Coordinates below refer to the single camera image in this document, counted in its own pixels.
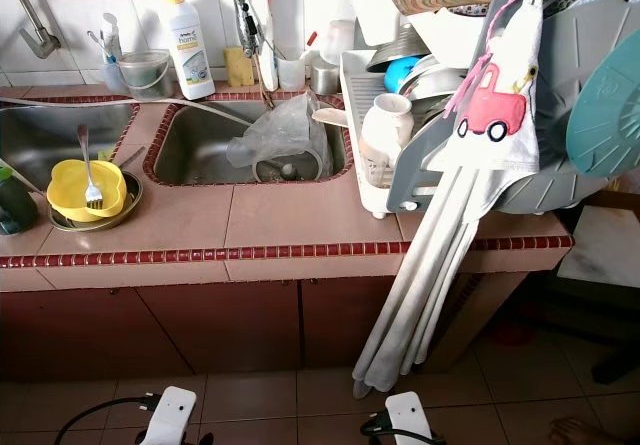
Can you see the blue rabbit mug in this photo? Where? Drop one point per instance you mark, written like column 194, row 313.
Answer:
column 15, row 205

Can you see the yellow plastic bowl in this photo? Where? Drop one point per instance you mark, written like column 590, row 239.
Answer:
column 65, row 190

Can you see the shallow stainless steel bowl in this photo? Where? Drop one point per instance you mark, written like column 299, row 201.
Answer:
column 131, row 205

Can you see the stainless steel sink basin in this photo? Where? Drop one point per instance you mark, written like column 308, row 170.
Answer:
column 200, row 150
column 40, row 135

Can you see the steel fork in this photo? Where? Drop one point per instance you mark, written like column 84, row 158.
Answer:
column 82, row 155

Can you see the small clear toothbrush cup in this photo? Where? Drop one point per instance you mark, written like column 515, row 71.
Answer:
column 112, row 75

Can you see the brown cabinet front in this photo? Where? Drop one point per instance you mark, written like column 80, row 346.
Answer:
column 180, row 325

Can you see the white bottle yellow cap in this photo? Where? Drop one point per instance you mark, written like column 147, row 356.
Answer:
column 188, row 55

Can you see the mustard yellow sponge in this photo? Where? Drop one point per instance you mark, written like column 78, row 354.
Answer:
column 238, row 68

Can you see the clear plastic bag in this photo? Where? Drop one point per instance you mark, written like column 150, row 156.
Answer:
column 285, row 130

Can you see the white bottle green cap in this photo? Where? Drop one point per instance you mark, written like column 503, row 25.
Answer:
column 265, row 65

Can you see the chrome sink faucet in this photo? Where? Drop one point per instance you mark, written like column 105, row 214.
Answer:
column 242, row 15

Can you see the translucent white plastic cup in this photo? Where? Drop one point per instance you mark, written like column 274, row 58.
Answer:
column 290, row 73

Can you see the small stainless steel cup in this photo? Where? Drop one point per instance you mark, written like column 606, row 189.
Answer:
column 323, row 77

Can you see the white plastic dish rack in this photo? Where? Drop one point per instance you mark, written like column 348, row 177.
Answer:
column 360, row 105

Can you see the white ceramic jug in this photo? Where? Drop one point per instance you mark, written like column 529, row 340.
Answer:
column 385, row 125

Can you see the blue bowl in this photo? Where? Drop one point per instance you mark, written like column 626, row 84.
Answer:
column 400, row 70

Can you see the stacked steel plates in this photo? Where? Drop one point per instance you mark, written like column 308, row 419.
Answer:
column 435, row 80

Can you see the white towel pink car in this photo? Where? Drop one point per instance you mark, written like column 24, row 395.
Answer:
column 510, row 65

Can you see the teal plastic lid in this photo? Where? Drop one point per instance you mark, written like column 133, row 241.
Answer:
column 610, row 105

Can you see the grey plastic tray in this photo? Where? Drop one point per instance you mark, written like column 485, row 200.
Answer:
column 590, row 5

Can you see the person bare foot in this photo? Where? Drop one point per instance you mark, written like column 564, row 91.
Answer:
column 580, row 433

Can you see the chrome wall tap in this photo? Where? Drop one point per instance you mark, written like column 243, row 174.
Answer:
column 38, row 40

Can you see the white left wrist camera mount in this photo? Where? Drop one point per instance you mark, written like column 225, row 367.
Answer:
column 170, row 415

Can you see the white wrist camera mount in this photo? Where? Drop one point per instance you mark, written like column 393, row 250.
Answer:
column 410, row 420
column 170, row 415

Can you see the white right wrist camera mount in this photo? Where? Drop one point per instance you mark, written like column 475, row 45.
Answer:
column 410, row 420

